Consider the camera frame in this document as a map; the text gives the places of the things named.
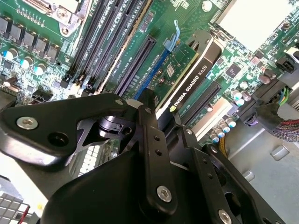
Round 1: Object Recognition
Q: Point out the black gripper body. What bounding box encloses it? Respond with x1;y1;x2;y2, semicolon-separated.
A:
41;148;216;224

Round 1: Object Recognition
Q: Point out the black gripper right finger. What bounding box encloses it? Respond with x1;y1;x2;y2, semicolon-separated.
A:
173;116;287;224

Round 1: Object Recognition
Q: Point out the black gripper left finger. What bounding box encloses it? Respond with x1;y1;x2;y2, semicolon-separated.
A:
0;88;180;216

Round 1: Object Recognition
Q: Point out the graphics card with black shroud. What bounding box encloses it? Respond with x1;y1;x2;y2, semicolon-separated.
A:
146;29;224;122

